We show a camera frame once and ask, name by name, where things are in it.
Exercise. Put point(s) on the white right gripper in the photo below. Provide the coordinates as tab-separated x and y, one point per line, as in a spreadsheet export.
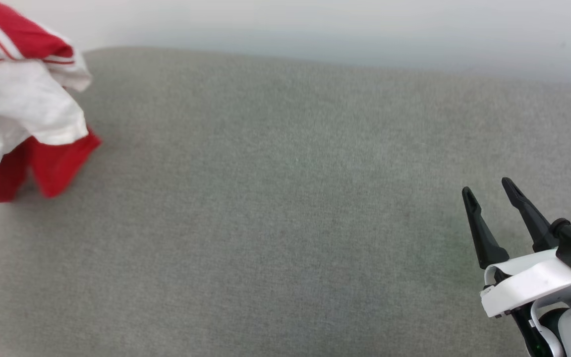
528	282

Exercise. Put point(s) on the red and white garment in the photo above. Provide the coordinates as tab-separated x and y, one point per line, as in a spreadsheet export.
23	99

